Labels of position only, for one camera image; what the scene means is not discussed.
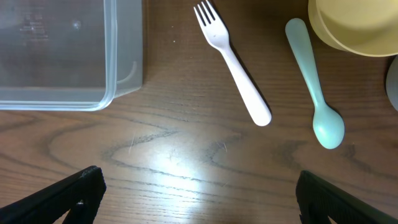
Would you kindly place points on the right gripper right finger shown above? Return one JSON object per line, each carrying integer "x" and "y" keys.
{"x": 321, "y": 202}

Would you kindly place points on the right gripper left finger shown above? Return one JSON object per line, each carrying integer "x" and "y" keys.
{"x": 77, "y": 196}

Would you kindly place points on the grey plastic bowl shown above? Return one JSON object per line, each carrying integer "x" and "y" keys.
{"x": 391, "y": 83}

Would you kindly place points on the mint green plastic spoon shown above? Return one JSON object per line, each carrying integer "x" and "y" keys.
{"x": 328, "y": 125}

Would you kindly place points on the clear plastic storage box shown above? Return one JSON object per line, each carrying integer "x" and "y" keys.
{"x": 69, "y": 55}

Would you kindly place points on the white plastic fork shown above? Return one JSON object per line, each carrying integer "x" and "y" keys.
{"x": 217, "y": 35}

